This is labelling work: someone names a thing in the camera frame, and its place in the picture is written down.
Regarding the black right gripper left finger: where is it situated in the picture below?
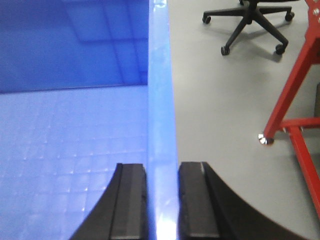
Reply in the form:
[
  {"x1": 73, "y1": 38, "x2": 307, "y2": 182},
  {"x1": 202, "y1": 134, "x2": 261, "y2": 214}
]
[{"x1": 70, "y1": 163, "x2": 148, "y2": 240}]

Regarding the black office chair base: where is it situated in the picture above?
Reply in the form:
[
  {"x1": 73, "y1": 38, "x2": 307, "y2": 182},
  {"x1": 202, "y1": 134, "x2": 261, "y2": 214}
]
[{"x1": 202, "y1": 0, "x2": 295, "y2": 56}]

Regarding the red metal stand frame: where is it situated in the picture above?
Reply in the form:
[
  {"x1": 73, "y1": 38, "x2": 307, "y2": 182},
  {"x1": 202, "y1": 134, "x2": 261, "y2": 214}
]
[{"x1": 258, "y1": 0, "x2": 320, "y2": 215}]

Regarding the large light blue bin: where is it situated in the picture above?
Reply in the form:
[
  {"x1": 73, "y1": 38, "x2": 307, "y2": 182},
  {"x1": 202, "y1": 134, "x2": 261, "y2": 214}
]
[{"x1": 0, "y1": 0, "x2": 178, "y2": 240}]

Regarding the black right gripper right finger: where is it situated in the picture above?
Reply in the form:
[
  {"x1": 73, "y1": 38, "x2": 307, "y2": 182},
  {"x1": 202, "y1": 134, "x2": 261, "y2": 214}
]
[{"x1": 178, "y1": 162, "x2": 303, "y2": 240}]

